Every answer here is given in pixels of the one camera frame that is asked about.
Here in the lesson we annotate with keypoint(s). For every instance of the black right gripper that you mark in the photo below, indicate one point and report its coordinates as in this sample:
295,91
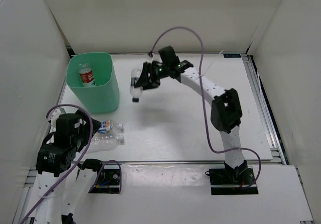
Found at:
144,82

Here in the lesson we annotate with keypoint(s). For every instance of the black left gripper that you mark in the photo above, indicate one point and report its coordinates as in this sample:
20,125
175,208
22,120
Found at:
86,127

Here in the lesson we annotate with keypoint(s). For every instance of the clear bottle black cap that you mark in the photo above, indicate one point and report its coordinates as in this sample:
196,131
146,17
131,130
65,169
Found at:
135,92

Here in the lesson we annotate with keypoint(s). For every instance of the clear bottle blue white label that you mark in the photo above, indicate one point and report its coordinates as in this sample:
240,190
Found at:
110,127

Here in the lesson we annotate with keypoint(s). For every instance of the clear unlabelled plastic bottle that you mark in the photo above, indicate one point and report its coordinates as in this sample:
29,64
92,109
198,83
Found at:
103,142

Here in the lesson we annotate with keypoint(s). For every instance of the clear bottle red cap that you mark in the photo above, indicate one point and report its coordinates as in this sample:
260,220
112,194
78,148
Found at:
86,74

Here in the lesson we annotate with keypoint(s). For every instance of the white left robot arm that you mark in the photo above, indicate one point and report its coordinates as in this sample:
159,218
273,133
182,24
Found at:
60,153

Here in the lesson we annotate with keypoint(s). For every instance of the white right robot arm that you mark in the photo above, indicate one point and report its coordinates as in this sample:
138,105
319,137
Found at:
225,106

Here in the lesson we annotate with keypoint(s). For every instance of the green plastic bin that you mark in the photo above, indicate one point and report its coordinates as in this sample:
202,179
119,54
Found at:
104,97

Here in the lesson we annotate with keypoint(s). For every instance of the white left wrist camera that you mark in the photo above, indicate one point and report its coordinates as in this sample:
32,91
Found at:
55,115

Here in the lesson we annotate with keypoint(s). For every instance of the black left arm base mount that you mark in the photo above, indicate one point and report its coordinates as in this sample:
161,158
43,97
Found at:
108,182

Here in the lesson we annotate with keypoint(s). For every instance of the aluminium table edge rail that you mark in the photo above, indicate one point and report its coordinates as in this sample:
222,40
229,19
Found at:
130,168

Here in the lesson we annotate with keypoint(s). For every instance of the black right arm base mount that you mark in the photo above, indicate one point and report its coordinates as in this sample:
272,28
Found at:
223,183

